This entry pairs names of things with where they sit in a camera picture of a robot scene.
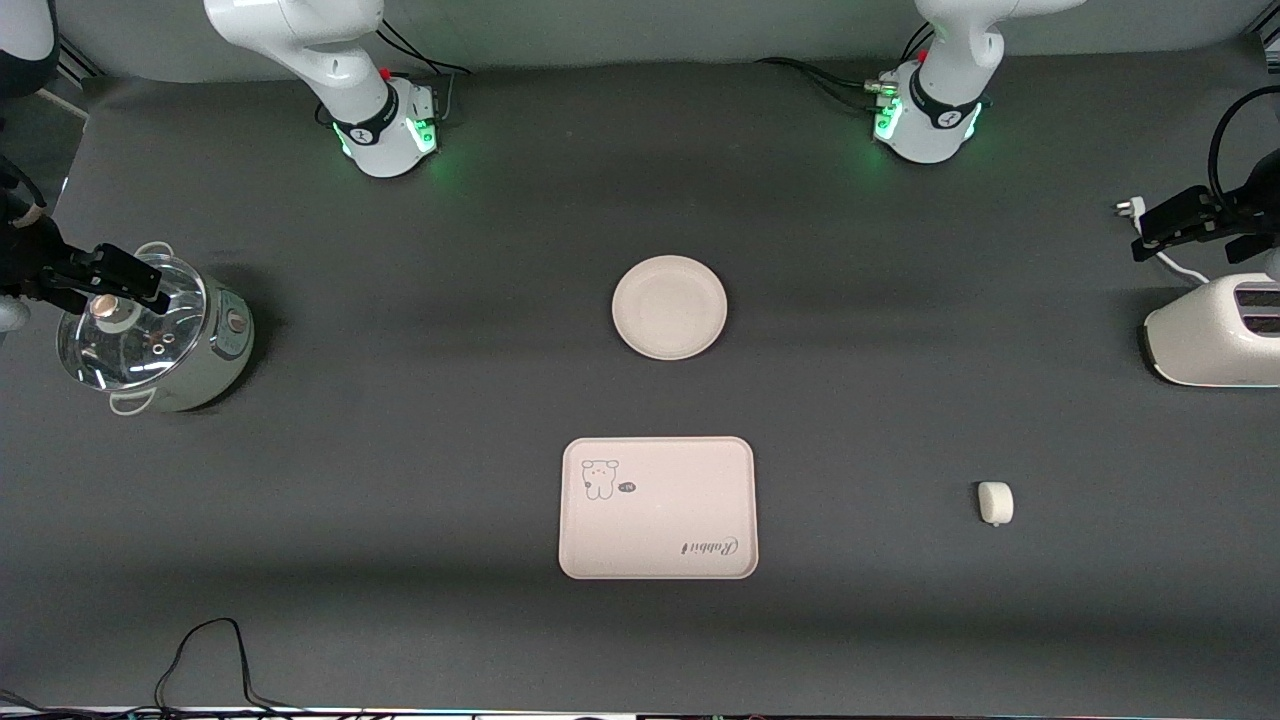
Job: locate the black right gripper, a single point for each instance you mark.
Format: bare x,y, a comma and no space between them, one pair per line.
28,256

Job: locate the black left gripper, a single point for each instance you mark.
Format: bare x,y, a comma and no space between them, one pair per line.
1243,212

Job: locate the small white bun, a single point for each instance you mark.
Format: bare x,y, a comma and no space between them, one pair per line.
995,502

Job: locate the round cream plate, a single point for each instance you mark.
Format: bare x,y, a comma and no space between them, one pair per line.
669,308

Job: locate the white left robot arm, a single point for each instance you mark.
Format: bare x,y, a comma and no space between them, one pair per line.
950,90

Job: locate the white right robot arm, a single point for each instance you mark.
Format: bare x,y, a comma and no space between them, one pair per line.
300,40

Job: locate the cream rabbit print tray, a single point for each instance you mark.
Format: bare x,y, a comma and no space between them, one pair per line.
660,520

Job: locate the glass pot lid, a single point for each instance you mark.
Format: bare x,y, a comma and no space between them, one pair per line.
130,355

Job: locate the white toaster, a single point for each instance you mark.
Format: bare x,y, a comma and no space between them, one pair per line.
1210,345

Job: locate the steel pot with lid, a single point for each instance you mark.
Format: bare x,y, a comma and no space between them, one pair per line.
225,350

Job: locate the dark grey table mat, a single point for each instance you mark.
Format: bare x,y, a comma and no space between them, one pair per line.
400,480

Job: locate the aluminium frame rail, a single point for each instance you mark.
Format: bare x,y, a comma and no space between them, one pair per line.
1270,38
78,62

